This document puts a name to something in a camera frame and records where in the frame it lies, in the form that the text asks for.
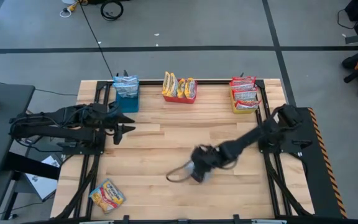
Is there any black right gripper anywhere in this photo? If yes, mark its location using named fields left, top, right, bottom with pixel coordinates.
left=190, top=144, right=229, bottom=184

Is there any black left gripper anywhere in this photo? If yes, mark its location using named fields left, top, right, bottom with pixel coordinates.
left=103, top=102, right=136, bottom=146

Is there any blue plastic bin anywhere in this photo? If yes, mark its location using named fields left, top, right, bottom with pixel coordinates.
left=114, top=81, right=140, bottom=113

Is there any yellow Maruchan noodle pack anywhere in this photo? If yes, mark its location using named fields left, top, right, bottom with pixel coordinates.
left=177, top=78, right=186, bottom=99
left=162, top=71, right=171, bottom=96
left=168, top=73, right=179, bottom=98
left=184, top=77, right=197, bottom=100

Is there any orange-red printed noodle pack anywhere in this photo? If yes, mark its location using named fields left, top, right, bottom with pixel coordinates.
left=88, top=178, right=127, bottom=215

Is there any yellow plastic bin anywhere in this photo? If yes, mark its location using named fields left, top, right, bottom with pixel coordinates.
left=229, top=88, right=259, bottom=115

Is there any red plastic bin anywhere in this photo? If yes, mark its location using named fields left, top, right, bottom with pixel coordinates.
left=162, top=81, right=198, bottom=105

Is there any white paper booklet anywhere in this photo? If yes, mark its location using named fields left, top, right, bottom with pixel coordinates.
left=25, top=154, right=62, bottom=202

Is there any black beam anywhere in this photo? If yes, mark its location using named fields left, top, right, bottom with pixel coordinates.
left=3, top=151, right=61, bottom=180

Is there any black platform hazard stripe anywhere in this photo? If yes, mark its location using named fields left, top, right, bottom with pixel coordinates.
left=287, top=107, right=349, bottom=219

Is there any black side desk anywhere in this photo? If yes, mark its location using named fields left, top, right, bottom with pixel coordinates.
left=0, top=83, right=36, bottom=175

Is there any yellow white extension plug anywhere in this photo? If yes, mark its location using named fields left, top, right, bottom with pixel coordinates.
left=59, top=1, right=81, bottom=19

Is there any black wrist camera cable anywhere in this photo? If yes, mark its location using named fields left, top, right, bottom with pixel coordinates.
left=165, top=160, right=194, bottom=183

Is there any black aluminium station frame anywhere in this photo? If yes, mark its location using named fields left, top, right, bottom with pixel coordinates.
left=53, top=70, right=315, bottom=224

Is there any black floor cable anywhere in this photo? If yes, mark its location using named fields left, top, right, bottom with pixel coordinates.
left=78, top=0, right=115, bottom=79

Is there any black cable coil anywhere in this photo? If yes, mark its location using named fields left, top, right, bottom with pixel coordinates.
left=100, top=0, right=124, bottom=22

